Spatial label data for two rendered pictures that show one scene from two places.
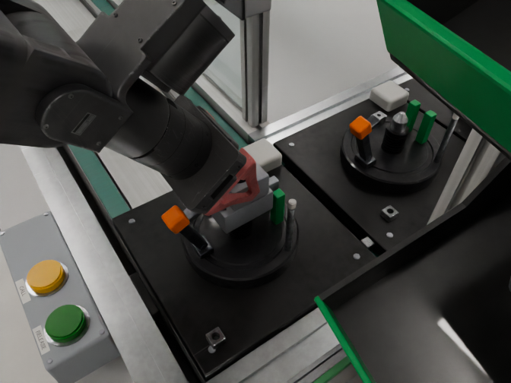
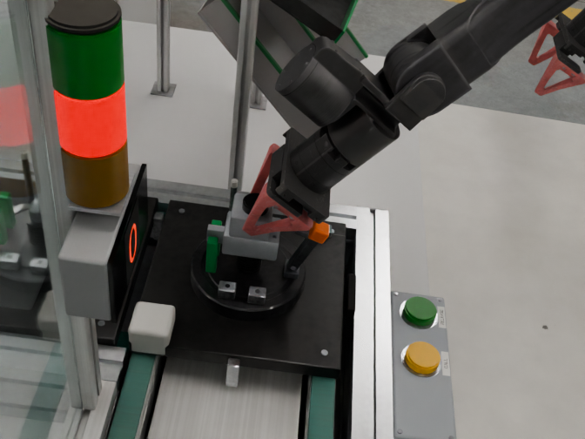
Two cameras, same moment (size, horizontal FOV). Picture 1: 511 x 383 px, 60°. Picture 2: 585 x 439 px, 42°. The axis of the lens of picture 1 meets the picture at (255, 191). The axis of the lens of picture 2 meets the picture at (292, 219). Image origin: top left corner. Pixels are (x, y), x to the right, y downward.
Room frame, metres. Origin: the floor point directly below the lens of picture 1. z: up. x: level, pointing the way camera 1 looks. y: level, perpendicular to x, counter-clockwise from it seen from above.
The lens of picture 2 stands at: (0.83, 0.40, 1.67)
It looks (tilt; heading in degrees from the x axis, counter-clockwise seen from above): 43 degrees down; 213
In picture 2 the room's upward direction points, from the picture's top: 9 degrees clockwise
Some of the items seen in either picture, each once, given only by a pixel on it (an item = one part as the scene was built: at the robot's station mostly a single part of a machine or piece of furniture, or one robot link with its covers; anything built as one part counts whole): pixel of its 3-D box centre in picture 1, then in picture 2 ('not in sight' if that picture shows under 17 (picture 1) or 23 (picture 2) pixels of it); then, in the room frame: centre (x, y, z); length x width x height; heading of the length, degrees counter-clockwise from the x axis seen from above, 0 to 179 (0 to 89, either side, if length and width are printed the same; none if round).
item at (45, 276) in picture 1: (47, 277); (421, 359); (0.27, 0.24, 0.96); 0.04 x 0.04 x 0.02
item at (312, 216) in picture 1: (240, 242); (246, 281); (0.32, 0.02, 0.96); 0.24 x 0.24 x 0.02; 34
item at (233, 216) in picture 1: (245, 185); (245, 222); (0.33, 0.01, 1.06); 0.08 x 0.04 x 0.07; 125
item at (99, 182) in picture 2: not in sight; (95, 163); (0.54, 0.03, 1.28); 0.05 x 0.05 x 0.05
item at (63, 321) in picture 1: (67, 324); (419, 313); (0.21, 0.20, 0.96); 0.04 x 0.04 x 0.02
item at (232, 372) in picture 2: not in sight; (232, 372); (0.42, 0.09, 0.95); 0.01 x 0.01 x 0.04; 34
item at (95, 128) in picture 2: not in sight; (90, 110); (0.54, 0.03, 1.33); 0.05 x 0.05 x 0.05
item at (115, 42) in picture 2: not in sight; (85, 49); (0.54, 0.03, 1.38); 0.05 x 0.05 x 0.05
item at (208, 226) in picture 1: (240, 233); (248, 271); (0.32, 0.02, 0.98); 0.14 x 0.14 x 0.02
